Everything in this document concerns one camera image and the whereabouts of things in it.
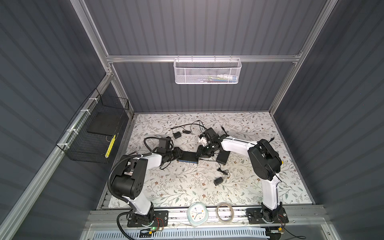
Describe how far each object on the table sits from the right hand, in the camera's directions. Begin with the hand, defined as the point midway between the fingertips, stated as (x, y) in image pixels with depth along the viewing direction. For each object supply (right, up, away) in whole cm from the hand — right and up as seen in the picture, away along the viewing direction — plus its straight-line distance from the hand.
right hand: (198, 156), depth 93 cm
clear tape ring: (+15, -21, -16) cm, 31 cm away
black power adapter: (+11, -12, -10) cm, 19 cm away
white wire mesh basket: (+9, +66, +30) cm, 73 cm away
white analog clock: (-1, -24, -21) cm, 32 cm away
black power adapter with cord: (-14, +13, +12) cm, 23 cm away
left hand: (-11, +2, +3) cm, 11 cm away
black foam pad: (-47, +21, -18) cm, 55 cm away
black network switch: (-6, 0, -2) cm, 6 cm away
